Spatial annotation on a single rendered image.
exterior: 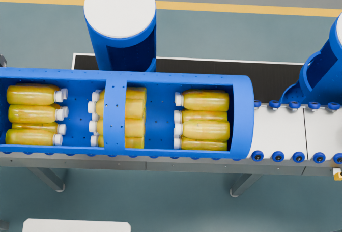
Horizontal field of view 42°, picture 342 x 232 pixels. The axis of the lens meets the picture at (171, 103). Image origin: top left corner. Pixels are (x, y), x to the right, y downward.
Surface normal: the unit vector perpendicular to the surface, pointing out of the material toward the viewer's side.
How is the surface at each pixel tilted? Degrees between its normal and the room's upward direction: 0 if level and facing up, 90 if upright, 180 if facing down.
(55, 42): 0
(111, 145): 67
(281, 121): 0
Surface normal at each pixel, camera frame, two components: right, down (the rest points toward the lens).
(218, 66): 0.04, -0.35
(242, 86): 0.04, -0.69
